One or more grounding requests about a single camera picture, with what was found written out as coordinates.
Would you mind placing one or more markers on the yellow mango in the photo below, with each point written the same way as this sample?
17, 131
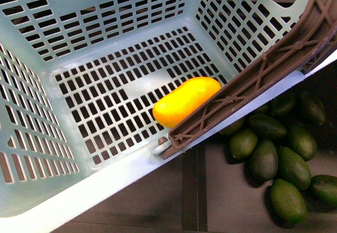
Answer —
172, 109

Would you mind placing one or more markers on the light teal plastic basket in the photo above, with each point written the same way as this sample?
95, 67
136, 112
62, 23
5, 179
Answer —
79, 80

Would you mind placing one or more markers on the dark brown basket handle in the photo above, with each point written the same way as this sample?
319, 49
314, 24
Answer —
303, 50

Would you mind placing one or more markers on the green avocado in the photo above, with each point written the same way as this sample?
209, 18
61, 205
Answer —
293, 169
302, 142
288, 202
311, 108
264, 109
242, 144
282, 104
263, 162
233, 128
323, 187
266, 126

